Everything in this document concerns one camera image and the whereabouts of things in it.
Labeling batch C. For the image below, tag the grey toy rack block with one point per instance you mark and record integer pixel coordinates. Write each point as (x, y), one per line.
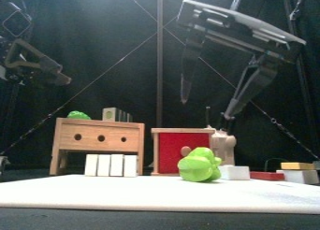
(113, 114)

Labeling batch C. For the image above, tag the green toy lettuce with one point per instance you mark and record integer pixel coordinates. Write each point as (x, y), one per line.
(199, 165)

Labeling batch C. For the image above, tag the green toy vegetable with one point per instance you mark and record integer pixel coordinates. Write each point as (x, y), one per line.
(78, 115)

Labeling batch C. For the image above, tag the red wooden toy box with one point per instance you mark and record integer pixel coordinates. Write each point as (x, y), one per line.
(175, 146)

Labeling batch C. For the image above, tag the small orange toy piece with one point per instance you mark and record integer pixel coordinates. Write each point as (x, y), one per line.
(186, 150)

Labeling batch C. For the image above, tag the white block under yellow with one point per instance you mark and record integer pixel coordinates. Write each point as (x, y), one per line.
(302, 176)

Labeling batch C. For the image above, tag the white cutting mat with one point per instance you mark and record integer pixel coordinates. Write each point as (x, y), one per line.
(159, 193)

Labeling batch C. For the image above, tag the flat red toy block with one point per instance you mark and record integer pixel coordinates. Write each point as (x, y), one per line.
(267, 176)

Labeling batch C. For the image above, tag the flat white toy block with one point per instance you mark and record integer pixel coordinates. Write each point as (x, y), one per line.
(235, 173)

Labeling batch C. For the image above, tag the wooden toy stove box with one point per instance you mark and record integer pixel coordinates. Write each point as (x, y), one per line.
(99, 140)

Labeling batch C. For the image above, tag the flat yellow toy block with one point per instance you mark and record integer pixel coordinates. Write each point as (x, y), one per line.
(298, 165)

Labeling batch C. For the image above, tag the vertical metal frame pole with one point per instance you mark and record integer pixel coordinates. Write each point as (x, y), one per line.
(160, 53)

